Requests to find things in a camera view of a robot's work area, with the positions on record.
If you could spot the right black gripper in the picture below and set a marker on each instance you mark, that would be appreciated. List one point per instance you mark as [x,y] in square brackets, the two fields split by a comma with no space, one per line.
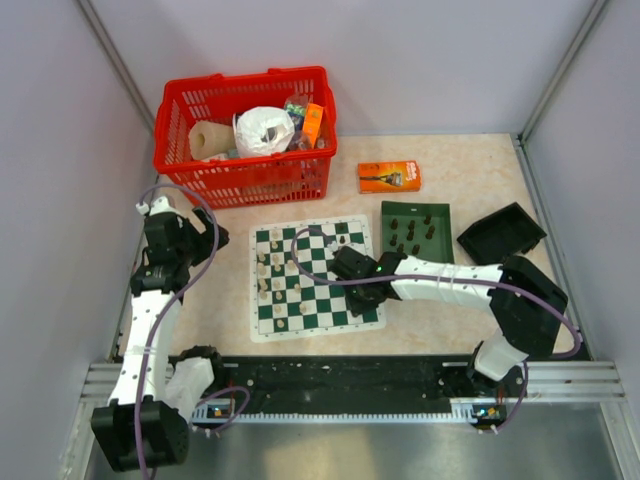
[357,307]

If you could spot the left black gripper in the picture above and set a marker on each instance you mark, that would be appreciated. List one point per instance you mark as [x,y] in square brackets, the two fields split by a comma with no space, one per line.
[205,239]

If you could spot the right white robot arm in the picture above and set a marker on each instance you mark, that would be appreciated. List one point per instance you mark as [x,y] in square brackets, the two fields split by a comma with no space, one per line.
[524,302]

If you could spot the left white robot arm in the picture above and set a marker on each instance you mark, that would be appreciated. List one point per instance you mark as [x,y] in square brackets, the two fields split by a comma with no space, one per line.
[145,423]

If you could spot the green white chess mat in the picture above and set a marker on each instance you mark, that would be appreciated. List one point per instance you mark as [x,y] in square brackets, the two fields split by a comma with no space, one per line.
[287,305]

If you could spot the green piece tray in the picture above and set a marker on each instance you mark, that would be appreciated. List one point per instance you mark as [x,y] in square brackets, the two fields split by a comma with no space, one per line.
[422,230]

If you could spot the red plastic shopping basket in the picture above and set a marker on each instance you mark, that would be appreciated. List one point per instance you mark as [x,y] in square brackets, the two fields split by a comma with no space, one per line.
[279,178]

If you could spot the orange razor box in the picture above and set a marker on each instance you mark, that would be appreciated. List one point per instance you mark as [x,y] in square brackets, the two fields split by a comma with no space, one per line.
[389,177]

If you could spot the beige paper roll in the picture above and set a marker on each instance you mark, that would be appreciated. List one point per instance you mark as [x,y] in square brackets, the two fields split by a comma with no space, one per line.
[207,139]

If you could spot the white toilet paper roll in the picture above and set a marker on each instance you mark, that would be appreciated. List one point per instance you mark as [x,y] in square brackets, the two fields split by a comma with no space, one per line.
[262,131]

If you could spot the orange carton in basket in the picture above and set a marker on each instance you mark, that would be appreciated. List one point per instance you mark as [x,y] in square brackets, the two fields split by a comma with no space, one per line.
[312,122]

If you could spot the green snack packet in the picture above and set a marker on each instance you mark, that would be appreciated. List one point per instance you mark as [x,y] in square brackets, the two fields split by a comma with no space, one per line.
[296,106]

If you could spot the black tray lid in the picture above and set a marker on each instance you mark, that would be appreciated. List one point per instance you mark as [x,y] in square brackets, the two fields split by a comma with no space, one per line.
[506,232]

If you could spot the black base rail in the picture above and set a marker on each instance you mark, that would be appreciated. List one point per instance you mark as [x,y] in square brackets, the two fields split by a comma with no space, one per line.
[361,384]

